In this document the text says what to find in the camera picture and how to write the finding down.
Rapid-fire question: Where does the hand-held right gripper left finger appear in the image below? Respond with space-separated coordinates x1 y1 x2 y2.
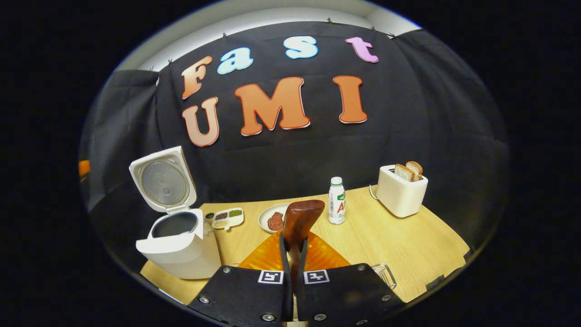
188 232 293 325

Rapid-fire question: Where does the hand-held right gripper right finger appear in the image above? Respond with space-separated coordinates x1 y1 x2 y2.
295 232 407 325

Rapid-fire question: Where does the brown wooden spoon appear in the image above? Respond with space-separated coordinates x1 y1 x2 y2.
282 199 325 291

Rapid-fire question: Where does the metal wire chopstick holder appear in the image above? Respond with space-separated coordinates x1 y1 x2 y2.
370 263 398 290

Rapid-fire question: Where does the white rice cooker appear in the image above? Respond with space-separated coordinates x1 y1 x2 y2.
128 146 223 280

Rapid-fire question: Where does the cream round plate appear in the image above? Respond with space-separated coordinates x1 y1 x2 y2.
258 203 291 234

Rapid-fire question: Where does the white divided grain tray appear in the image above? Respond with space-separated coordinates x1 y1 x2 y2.
212 208 245 231

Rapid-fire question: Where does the white drink bottle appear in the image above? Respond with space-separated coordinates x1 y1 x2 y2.
328 177 346 225

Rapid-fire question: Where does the black backdrop cloth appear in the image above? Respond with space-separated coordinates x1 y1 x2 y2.
78 20 511 255

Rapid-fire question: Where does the white toaster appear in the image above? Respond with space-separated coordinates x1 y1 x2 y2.
376 164 428 218

